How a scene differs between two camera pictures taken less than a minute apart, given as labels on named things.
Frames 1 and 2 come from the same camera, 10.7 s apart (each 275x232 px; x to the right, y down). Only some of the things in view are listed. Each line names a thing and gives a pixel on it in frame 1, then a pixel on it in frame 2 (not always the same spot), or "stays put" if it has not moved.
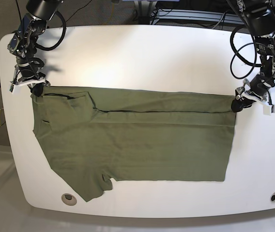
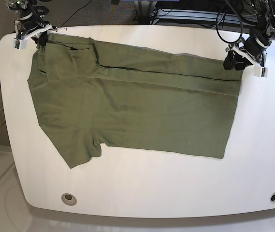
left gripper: [259, 87] → [252, 48]
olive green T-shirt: [91, 134] → [91, 94]
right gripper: [30, 71] → [30, 22]
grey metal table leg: [145, 9] stays put
